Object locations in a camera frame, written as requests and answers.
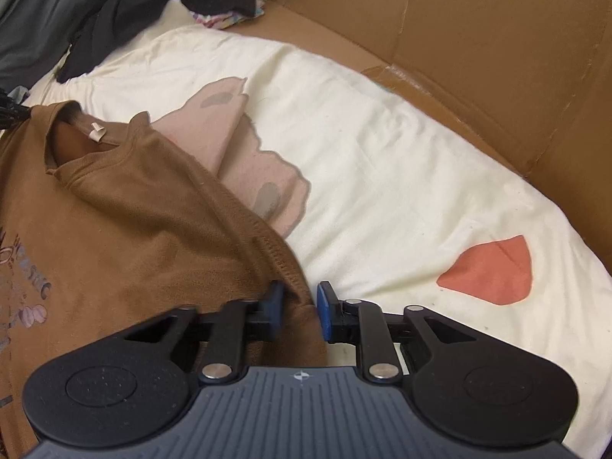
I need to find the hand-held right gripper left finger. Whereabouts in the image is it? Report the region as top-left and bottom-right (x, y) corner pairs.
(122, 280), (286, 384)

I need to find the folded cardboard sheet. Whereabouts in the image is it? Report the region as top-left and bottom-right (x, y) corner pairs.
(225, 0), (612, 269)

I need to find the dark grey pillow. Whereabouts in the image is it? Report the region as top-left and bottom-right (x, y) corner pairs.
(0, 0), (125, 91)

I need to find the brown printed t-shirt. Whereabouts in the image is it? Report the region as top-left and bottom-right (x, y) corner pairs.
(0, 100), (330, 459)

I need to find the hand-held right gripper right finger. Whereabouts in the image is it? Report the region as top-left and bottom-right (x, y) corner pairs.
(316, 281), (479, 386)

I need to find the pastel patterned cloth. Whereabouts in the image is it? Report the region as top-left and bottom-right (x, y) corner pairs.
(191, 0), (267, 27)

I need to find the cream bear-print blanket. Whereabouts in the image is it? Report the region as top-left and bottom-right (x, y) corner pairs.
(29, 0), (612, 459)

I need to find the crumpled black garment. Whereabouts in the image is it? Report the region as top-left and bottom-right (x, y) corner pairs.
(56, 0), (261, 84)

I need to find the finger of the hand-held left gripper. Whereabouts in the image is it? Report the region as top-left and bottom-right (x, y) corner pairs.
(0, 88), (33, 129)

